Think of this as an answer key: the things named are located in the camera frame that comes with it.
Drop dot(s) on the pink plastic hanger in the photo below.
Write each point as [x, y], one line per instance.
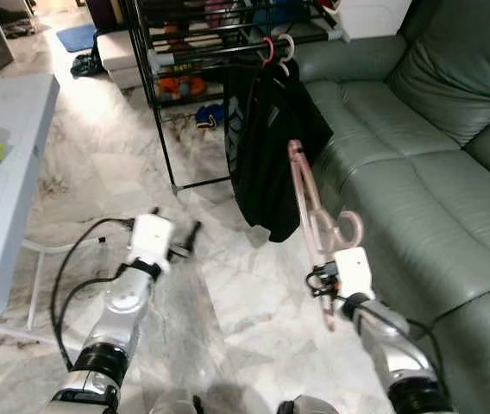
[290, 43]
[318, 231]

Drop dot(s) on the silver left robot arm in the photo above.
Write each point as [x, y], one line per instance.
[120, 310]

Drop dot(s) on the red plastic hanger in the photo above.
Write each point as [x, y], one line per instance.
[270, 43]

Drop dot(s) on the black hanging garment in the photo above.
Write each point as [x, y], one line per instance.
[266, 155]

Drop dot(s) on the blue yellow slippers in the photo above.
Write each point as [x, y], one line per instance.
[210, 116]

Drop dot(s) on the grey right robot leg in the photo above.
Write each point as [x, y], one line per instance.
[314, 407]

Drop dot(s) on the grey robot leg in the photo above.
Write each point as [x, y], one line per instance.
[314, 407]
[178, 405]

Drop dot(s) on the grey-green leather sofa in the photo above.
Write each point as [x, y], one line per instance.
[417, 190]

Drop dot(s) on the orange shoes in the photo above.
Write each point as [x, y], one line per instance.
[180, 86]

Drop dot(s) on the grey left robot leg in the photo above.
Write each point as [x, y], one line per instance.
[178, 405]

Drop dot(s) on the light grey-blue plastic table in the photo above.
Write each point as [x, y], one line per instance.
[12, 172]

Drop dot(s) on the black metal clothes rack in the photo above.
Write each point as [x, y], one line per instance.
[210, 49]

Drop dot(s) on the black shoes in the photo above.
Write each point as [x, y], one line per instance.
[85, 65]

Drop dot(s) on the blue floor mat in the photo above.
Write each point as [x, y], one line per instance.
[77, 37]

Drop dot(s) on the white box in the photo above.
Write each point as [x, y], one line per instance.
[374, 17]

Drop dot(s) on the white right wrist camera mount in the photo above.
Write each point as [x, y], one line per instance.
[354, 274]

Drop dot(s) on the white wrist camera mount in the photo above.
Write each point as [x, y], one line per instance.
[150, 237]
[354, 274]

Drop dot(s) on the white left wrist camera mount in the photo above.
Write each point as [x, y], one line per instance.
[150, 237]

